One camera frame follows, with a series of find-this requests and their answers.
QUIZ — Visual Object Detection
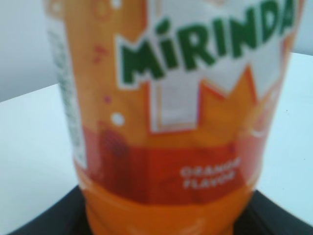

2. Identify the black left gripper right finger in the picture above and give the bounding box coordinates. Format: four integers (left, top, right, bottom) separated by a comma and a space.
238, 190, 313, 235

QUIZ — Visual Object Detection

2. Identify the orange Mirinda soda bottle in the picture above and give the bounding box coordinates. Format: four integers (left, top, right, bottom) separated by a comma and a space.
43, 0, 305, 235

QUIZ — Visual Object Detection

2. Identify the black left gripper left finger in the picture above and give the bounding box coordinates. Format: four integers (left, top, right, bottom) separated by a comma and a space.
0, 185, 91, 235

